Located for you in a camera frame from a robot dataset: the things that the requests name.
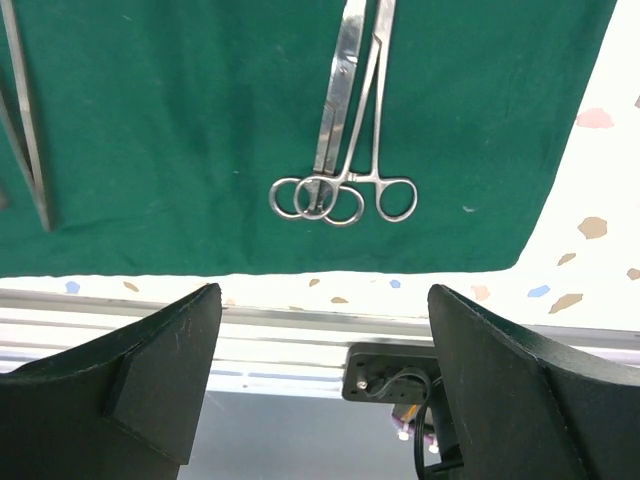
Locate green surgical cloth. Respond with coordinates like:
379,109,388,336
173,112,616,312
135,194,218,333
1,1,615,277

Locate aluminium mounting rail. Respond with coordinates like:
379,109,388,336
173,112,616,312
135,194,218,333
1,277,639,398

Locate steel surgical scissors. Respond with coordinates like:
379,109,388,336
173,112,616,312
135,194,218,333
269,0,367,220

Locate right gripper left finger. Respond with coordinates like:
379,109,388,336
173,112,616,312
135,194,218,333
1,284,222,479

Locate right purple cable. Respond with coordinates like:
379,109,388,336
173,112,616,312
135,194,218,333
388,414,441,454

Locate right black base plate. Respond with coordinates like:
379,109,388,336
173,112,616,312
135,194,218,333
341,342,440,405

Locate steel fine-point tweezers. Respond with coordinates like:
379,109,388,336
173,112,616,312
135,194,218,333
1,0,54,233

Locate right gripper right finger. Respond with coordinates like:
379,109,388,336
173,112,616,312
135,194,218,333
428,285,639,479

